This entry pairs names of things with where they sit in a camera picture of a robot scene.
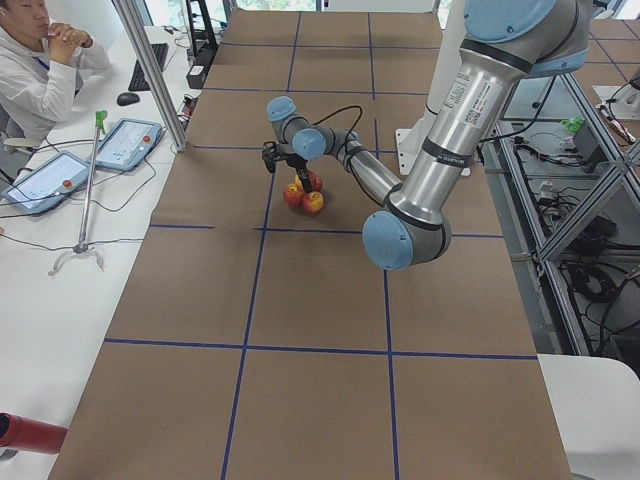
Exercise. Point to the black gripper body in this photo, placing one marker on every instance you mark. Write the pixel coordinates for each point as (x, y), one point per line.
(297, 163)

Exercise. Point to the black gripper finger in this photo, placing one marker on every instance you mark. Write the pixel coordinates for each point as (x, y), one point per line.
(305, 179)

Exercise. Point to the lone red yellow apple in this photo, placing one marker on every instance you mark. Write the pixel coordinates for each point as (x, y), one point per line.
(318, 182)

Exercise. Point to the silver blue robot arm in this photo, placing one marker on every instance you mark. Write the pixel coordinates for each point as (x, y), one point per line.
(504, 42)

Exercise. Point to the red yellow apple side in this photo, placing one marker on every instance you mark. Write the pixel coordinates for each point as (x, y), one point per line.
(293, 195)

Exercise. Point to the red yellow apple front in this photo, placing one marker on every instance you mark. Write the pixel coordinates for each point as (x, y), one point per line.
(313, 202)

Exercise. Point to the far blue teach pendant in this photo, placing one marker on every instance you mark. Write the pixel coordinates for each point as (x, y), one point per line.
(127, 144)

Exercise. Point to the blue teach pendant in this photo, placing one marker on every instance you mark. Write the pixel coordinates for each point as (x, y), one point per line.
(48, 185)
(127, 144)

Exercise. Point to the brown paper table cover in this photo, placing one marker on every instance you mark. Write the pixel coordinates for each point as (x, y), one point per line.
(253, 341)

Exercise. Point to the black computer mouse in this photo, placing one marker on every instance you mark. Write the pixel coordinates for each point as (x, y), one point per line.
(127, 98)

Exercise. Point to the near blue teach pendant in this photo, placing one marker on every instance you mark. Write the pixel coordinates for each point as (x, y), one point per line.
(48, 185)

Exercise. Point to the seated person white hoodie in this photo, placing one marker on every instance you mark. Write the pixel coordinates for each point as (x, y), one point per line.
(41, 61)

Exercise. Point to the red bottle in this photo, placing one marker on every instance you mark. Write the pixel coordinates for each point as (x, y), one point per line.
(26, 434)

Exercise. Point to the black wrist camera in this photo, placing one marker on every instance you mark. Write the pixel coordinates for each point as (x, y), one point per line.
(271, 155)

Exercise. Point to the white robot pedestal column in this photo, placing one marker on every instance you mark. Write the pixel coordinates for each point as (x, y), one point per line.
(409, 141)

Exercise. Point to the aluminium frame post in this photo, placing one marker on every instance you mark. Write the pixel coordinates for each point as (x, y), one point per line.
(133, 25)

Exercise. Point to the green handled reacher grabber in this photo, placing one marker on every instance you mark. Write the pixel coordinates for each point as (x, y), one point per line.
(82, 249)

